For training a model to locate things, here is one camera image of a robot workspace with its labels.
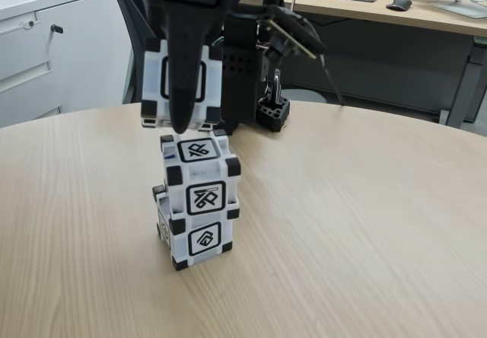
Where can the white cube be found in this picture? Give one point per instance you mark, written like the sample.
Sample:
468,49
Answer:
152,75
205,199
205,239

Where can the black mesh office chair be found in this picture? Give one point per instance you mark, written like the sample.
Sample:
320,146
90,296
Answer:
133,22

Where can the white drawer cabinet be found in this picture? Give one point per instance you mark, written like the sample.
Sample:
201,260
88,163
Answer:
76,67

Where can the grey round seat pad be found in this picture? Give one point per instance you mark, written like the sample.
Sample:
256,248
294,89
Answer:
308,96

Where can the black cabinet key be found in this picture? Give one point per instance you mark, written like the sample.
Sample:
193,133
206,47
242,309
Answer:
57,29

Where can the white cube, diamond spiral symbol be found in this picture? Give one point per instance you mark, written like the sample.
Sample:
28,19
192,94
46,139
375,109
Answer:
205,239

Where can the black computer mouse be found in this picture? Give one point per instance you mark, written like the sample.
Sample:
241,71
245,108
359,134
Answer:
399,2

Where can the wooden office desk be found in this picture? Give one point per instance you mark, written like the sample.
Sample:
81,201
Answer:
418,22

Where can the wrist camera board with mount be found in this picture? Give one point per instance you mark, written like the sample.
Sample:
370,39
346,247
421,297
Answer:
293,41

